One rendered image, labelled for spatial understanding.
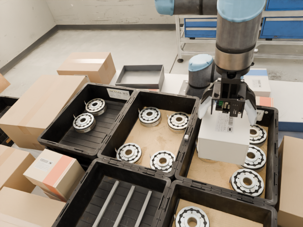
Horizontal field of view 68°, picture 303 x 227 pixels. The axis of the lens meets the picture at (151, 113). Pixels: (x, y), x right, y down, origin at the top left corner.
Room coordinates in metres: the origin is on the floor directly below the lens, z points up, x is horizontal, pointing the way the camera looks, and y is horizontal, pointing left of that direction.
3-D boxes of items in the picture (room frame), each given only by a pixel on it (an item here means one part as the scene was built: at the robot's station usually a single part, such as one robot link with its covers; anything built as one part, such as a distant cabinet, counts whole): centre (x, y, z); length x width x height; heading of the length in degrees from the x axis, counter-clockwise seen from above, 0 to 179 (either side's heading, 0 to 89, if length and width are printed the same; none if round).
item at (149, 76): (1.17, 0.02, 0.77); 0.27 x 0.20 x 0.05; 71
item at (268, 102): (0.74, -0.51, 0.74); 0.16 x 0.12 x 0.07; 63
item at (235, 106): (0.38, -0.19, 1.25); 0.09 x 0.08 x 0.12; 154
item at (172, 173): (0.61, 0.01, 0.92); 0.40 x 0.30 x 0.02; 150
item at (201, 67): (0.92, -0.29, 0.91); 0.13 x 0.12 x 0.14; 64
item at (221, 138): (0.41, -0.20, 1.09); 0.20 x 0.12 x 0.09; 154
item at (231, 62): (0.39, -0.19, 1.33); 0.08 x 0.08 x 0.05
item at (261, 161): (0.42, -0.32, 0.86); 0.10 x 0.10 x 0.01
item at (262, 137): (0.52, -0.37, 0.86); 0.10 x 0.10 x 0.01
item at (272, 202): (0.46, -0.25, 0.92); 0.40 x 0.30 x 0.02; 150
